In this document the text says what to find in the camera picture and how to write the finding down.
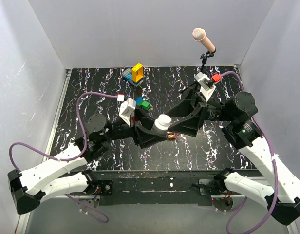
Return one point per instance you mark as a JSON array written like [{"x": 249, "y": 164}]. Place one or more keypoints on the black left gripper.
[{"x": 142, "y": 137}]

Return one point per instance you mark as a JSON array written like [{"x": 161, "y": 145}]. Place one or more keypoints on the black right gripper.
[{"x": 190, "y": 125}]

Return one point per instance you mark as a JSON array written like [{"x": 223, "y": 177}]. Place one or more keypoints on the white vitamin pill bottle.
[{"x": 160, "y": 129}]

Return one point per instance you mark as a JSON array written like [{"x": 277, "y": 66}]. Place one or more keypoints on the white bottle cap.
[{"x": 164, "y": 120}]

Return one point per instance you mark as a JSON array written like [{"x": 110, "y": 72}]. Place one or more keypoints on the red weekly pill organizer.
[{"x": 171, "y": 136}]

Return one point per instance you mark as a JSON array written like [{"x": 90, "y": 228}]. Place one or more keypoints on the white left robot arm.
[{"x": 29, "y": 188}]

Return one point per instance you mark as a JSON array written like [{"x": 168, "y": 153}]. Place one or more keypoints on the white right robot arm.
[{"x": 282, "y": 196}]

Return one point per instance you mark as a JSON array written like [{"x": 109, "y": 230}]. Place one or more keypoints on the green blue toy brick cluster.
[{"x": 142, "y": 103}]

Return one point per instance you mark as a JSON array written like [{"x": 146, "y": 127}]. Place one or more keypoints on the yellow blue toy brick stack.
[{"x": 134, "y": 75}]

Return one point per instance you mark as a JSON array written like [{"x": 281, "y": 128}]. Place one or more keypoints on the black microphone stand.
[{"x": 204, "y": 58}]

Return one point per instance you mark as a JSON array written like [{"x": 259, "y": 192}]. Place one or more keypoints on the pink microphone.
[{"x": 199, "y": 35}]

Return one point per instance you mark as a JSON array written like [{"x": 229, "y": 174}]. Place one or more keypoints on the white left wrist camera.
[{"x": 127, "y": 108}]

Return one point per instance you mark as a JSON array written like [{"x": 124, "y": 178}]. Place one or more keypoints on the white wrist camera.
[
  {"x": 127, "y": 108},
  {"x": 208, "y": 85}
]

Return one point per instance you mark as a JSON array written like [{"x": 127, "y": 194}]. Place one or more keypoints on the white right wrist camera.
[{"x": 208, "y": 85}]

